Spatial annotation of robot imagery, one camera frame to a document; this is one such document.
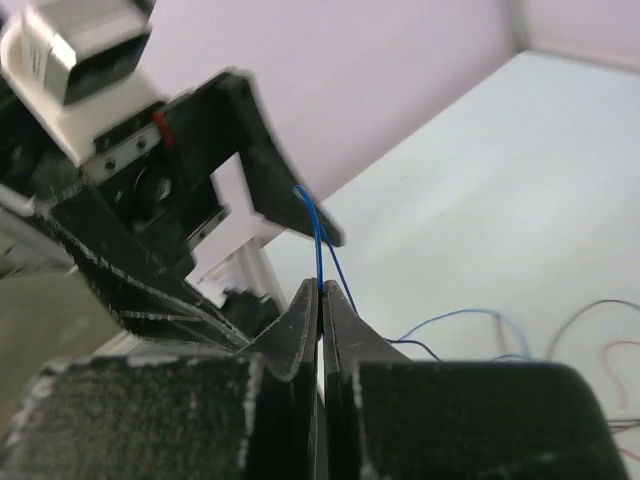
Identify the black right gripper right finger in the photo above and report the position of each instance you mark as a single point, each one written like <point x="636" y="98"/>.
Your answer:
<point x="391" y="417"/>

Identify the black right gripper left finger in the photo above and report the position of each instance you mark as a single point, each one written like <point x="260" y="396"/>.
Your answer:
<point x="209" y="416"/>

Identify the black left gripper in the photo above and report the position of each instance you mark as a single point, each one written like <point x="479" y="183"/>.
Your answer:
<point x="152" y="200"/>

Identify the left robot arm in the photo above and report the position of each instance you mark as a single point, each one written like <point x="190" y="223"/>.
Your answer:
<point x="238" y="284"/>

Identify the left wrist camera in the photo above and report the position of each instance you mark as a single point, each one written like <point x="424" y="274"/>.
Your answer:
<point x="70" y="76"/>

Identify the aluminium frame post left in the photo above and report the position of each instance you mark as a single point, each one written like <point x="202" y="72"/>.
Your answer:
<point x="518" y="24"/>

